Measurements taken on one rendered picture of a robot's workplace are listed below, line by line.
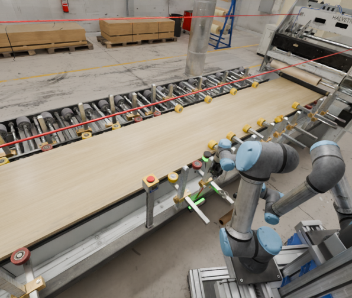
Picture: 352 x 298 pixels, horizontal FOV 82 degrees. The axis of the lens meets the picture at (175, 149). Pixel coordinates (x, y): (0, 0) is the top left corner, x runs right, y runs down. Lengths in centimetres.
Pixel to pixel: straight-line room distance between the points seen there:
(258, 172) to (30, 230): 127
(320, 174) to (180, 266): 157
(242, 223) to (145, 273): 142
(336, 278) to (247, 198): 40
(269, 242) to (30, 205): 137
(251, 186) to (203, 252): 155
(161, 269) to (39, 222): 118
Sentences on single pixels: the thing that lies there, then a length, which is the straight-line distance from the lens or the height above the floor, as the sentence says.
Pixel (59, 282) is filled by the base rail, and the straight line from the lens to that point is 153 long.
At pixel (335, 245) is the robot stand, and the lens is 110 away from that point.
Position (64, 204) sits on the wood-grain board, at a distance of 151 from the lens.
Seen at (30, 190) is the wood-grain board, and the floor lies 90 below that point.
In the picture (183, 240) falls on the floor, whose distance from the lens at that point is 230.
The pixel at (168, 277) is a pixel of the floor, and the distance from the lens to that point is 218.
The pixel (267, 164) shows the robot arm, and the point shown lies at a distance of 79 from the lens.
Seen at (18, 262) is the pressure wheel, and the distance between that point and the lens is 142.
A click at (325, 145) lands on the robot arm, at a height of 156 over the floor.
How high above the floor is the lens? 210
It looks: 42 degrees down
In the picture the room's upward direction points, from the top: 8 degrees clockwise
